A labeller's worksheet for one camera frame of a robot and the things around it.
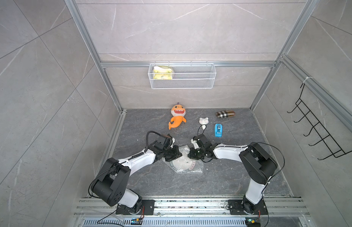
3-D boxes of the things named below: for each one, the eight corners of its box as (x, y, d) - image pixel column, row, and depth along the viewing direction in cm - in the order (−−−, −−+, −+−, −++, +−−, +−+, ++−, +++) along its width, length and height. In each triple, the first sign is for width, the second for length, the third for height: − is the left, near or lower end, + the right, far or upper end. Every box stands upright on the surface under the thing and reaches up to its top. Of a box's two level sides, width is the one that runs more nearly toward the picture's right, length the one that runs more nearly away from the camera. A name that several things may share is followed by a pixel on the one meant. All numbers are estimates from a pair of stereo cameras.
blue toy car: (214, 136, 105) (216, 134, 102) (214, 126, 111) (215, 123, 108) (221, 137, 104) (223, 134, 101) (221, 127, 111) (222, 124, 108)
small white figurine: (199, 129, 109) (200, 126, 106) (198, 120, 114) (199, 117, 112) (209, 129, 109) (209, 126, 106) (207, 120, 114) (208, 117, 112)
